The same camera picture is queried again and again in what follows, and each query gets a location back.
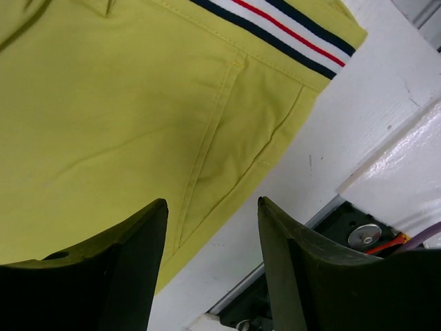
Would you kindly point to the yellow trousers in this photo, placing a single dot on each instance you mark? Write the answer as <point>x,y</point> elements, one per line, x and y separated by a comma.
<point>109,105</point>

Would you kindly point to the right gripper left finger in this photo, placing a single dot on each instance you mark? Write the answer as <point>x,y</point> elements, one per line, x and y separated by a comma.
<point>106,282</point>

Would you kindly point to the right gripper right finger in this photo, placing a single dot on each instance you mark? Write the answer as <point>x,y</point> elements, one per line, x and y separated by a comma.
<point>418,274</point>

